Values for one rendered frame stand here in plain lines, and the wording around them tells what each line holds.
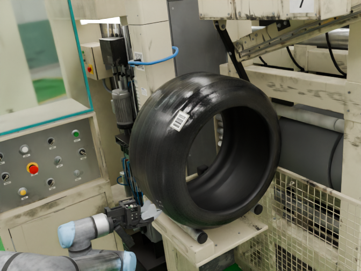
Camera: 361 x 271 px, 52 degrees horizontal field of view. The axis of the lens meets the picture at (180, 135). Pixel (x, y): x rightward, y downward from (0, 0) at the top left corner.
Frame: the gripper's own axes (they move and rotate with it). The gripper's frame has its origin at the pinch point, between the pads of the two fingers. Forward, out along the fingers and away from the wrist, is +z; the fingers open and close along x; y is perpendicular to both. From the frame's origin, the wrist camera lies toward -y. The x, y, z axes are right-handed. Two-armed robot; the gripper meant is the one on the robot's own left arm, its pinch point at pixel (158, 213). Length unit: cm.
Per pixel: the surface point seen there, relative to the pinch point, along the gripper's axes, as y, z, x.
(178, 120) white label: 36.7, 2.9, -9.7
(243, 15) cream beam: 68, 35, -2
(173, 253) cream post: -43, 23, 29
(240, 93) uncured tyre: 43, 27, -12
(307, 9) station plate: 70, 35, -30
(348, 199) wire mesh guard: 5, 58, -36
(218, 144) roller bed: 5, 57, 39
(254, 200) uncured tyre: 0.1, 36.0, -11.6
